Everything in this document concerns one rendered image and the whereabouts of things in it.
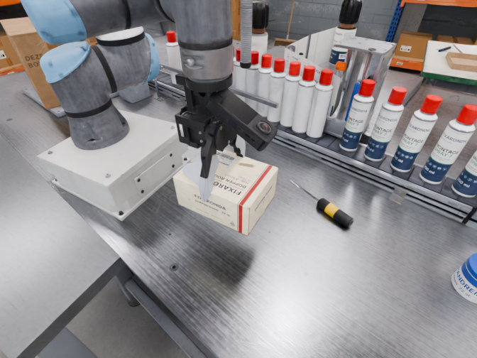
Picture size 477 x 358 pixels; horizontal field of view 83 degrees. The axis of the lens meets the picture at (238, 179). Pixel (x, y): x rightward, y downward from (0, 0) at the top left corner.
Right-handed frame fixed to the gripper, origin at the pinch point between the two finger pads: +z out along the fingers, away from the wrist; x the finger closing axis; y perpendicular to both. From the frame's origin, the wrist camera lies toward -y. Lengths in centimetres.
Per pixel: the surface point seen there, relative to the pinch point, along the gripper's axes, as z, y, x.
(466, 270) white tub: 13.1, -45.2, -11.8
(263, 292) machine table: 17.7, -12.7, 8.4
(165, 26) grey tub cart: 25, 194, -195
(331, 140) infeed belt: 12.8, -10.6, -44.5
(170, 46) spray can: -5, 60, -55
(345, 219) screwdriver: 15.5, -22.2, -16.3
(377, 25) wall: 63, 27, -485
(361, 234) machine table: 18.1, -26.7, -15.8
